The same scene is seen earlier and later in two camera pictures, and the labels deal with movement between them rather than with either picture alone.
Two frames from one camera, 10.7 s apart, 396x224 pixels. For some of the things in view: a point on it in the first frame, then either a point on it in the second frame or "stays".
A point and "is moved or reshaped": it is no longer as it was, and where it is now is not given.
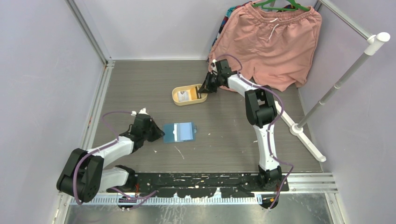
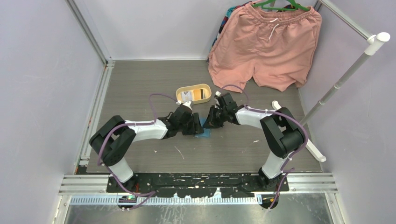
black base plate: [201, 184] stays
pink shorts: [278, 47] stays
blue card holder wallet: [179, 132] is moved or reshaped
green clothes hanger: [296, 6] stays
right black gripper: [206, 87] to [210, 122]
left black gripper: [158, 132] to [196, 128]
